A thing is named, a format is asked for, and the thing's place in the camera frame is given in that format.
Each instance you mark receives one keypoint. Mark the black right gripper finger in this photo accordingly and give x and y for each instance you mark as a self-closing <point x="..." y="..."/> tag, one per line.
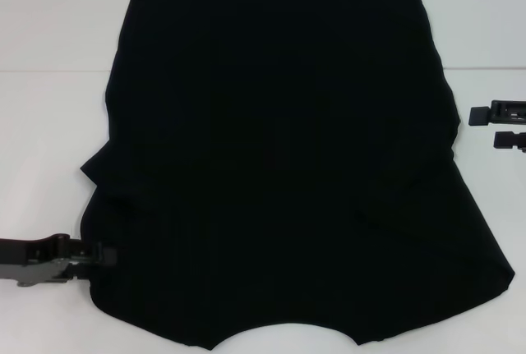
<point x="507" y="139"/>
<point x="478" y="116"/>

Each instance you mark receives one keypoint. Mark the black shirt with white print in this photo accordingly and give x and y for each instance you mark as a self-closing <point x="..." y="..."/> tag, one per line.
<point x="267" y="144"/>

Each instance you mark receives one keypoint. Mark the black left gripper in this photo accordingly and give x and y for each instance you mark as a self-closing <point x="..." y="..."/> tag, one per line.
<point x="29" y="257"/>

